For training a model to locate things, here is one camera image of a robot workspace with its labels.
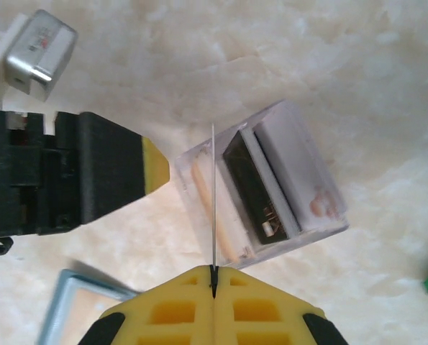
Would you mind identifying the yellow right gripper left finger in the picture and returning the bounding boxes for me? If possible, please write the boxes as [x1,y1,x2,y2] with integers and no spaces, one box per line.
[78,264,215,345]

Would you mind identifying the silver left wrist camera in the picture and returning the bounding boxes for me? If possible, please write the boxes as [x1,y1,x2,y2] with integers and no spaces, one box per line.
[0,9,79,131]

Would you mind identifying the clear acrylic card box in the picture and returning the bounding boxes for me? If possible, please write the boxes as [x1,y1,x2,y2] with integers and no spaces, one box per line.
[173,99,350,271]

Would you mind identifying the black card stack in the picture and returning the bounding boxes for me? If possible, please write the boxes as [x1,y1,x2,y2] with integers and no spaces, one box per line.
[223,132,301,246]

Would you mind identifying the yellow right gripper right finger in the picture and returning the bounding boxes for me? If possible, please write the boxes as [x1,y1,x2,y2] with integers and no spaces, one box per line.
[213,264,347,345]

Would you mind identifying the blue leather card holder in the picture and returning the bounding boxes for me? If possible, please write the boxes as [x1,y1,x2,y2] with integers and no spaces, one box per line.
[37,268,140,345]

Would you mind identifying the gold card stack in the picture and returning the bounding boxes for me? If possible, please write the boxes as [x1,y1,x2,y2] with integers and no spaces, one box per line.
[190,156,247,262]

